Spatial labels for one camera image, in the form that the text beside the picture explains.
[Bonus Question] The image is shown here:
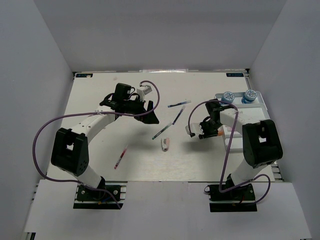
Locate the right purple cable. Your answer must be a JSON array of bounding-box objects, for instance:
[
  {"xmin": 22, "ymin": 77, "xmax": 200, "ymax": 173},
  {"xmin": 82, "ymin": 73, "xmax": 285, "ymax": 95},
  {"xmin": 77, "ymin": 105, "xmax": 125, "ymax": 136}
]
[{"xmin": 187, "ymin": 99, "xmax": 272, "ymax": 208}]

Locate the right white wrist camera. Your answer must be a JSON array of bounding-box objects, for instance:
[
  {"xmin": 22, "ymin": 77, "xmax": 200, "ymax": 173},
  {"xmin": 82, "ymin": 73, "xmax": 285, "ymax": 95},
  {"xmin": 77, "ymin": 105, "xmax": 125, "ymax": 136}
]
[{"xmin": 185, "ymin": 123, "xmax": 204, "ymax": 138}]

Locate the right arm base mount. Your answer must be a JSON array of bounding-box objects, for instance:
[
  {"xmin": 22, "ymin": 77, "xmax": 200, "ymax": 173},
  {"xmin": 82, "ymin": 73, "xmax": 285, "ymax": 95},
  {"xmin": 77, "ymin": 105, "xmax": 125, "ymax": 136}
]
[{"xmin": 204, "ymin": 184, "xmax": 258, "ymax": 213}]

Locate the blue ink jar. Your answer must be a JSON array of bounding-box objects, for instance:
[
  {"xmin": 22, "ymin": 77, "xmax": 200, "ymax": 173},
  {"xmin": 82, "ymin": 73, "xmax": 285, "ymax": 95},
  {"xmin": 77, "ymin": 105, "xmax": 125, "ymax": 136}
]
[
  {"xmin": 241, "ymin": 89, "xmax": 258, "ymax": 104},
  {"xmin": 221, "ymin": 91, "xmax": 235, "ymax": 104}
]

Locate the purple cable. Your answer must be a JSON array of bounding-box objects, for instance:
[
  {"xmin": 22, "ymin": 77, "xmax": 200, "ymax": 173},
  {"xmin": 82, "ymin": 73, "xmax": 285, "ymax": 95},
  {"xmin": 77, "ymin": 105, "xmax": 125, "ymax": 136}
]
[
  {"xmin": 187, "ymin": 99, "xmax": 272, "ymax": 208},
  {"xmin": 32, "ymin": 80, "xmax": 161, "ymax": 210}
]

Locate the blue gel pen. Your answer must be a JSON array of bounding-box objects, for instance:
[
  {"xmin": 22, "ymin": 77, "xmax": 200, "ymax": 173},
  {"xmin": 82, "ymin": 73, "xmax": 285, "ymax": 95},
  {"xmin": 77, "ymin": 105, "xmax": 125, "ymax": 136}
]
[{"xmin": 167, "ymin": 100, "xmax": 192, "ymax": 108}]

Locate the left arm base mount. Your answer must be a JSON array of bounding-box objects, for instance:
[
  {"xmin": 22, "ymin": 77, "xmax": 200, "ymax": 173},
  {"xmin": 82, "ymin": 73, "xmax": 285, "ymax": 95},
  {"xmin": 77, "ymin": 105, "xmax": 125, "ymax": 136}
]
[{"xmin": 73, "ymin": 182, "xmax": 127, "ymax": 210}]

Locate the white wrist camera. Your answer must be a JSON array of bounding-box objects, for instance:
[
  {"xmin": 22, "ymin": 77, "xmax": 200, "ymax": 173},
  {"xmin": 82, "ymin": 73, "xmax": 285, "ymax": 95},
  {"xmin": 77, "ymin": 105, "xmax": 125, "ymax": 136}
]
[
  {"xmin": 136, "ymin": 85, "xmax": 152, "ymax": 102},
  {"xmin": 185, "ymin": 123, "xmax": 204, "ymax": 138}
]

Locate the green gel pen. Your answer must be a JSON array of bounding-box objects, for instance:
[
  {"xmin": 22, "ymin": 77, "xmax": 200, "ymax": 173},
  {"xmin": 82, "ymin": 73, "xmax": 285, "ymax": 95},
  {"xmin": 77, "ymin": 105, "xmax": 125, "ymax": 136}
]
[{"xmin": 151, "ymin": 122, "xmax": 172, "ymax": 140}]

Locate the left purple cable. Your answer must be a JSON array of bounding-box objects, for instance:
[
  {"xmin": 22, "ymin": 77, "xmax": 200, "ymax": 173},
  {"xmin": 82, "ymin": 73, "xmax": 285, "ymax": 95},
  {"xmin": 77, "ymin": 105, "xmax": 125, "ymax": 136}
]
[{"xmin": 32, "ymin": 80, "xmax": 161, "ymax": 210}]

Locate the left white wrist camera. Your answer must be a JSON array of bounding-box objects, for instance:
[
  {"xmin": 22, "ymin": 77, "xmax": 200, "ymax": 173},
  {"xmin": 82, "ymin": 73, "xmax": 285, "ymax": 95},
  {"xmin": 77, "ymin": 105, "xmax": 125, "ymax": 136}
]
[{"xmin": 136, "ymin": 85, "xmax": 152, "ymax": 102}]

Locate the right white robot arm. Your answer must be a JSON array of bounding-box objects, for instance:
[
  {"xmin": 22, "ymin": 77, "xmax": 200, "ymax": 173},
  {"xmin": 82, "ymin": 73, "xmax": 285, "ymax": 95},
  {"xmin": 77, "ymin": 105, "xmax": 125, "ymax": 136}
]
[{"xmin": 199, "ymin": 99, "xmax": 283, "ymax": 200}]

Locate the purple gel pen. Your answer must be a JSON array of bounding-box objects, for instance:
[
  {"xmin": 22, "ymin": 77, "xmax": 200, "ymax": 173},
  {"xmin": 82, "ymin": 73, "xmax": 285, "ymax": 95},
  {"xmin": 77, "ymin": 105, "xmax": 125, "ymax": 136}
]
[{"xmin": 172, "ymin": 105, "xmax": 186, "ymax": 125}]

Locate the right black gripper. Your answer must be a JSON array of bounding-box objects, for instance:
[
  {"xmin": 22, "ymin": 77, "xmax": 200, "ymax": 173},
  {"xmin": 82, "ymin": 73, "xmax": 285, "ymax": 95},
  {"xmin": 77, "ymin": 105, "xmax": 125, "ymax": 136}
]
[{"xmin": 196, "ymin": 119, "xmax": 223, "ymax": 140}]

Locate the red gel pen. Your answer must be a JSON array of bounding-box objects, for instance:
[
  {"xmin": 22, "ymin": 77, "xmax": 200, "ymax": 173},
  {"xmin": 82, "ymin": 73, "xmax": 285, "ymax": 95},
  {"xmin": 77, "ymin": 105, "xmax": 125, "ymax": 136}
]
[{"xmin": 114, "ymin": 144, "xmax": 129, "ymax": 170}]

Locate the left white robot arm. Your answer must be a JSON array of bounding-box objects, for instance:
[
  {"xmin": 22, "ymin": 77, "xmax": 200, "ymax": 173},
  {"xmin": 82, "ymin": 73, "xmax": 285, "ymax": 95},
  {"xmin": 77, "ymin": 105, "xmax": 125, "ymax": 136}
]
[{"xmin": 51, "ymin": 80, "xmax": 160, "ymax": 200}]

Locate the white divided organizer tray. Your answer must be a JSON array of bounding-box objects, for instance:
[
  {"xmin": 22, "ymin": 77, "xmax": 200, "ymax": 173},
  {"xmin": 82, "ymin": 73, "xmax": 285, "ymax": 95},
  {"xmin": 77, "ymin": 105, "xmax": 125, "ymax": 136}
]
[{"xmin": 215, "ymin": 91, "xmax": 270, "ymax": 153}]

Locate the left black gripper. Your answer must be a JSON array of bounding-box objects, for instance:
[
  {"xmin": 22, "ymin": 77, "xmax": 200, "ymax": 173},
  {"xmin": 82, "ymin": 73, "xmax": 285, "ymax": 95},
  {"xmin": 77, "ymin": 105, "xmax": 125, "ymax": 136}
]
[{"xmin": 123, "ymin": 95, "xmax": 159, "ymax": 124}]

